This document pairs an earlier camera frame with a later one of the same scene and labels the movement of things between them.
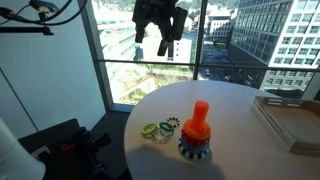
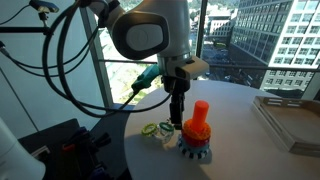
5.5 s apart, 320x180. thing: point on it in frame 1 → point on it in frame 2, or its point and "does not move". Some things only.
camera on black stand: x=43 y=9 does not move
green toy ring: x=166 y=126 does not move
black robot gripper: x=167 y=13 → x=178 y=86
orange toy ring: x=188 y=132 does not move
